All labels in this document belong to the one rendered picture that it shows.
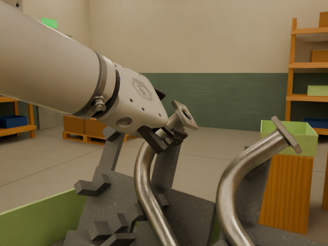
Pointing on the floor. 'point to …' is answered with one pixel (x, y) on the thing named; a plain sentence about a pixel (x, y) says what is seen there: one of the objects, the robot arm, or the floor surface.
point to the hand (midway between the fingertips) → (166, 117)
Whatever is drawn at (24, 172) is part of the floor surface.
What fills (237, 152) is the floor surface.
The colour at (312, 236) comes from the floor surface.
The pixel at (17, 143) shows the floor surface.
